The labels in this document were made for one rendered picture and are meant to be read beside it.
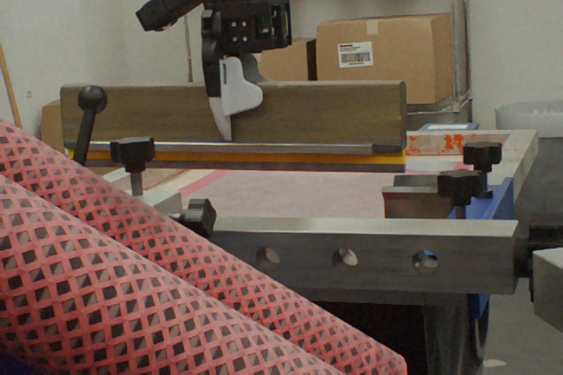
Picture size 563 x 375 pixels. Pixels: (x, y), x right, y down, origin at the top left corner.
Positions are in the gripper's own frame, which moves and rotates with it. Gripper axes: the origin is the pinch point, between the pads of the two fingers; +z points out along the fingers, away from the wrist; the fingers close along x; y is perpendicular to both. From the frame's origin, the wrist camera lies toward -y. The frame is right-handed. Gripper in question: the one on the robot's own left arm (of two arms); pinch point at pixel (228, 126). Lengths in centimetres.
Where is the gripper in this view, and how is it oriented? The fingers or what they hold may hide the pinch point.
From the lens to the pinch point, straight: 116.0
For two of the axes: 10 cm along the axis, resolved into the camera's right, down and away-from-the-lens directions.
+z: 0.7, 9.8, 1.8
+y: 9.4, -0.1, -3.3
